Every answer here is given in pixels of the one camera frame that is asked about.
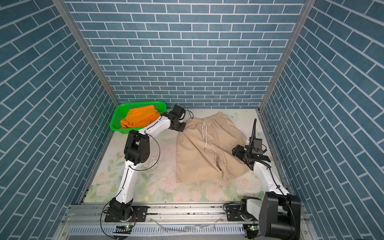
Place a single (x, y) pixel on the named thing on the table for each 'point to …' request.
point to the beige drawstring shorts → (204, 151)
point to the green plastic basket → (120, 110)
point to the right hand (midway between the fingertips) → (236, 149)
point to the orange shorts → (139, 116)
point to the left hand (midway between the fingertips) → (181, 127)
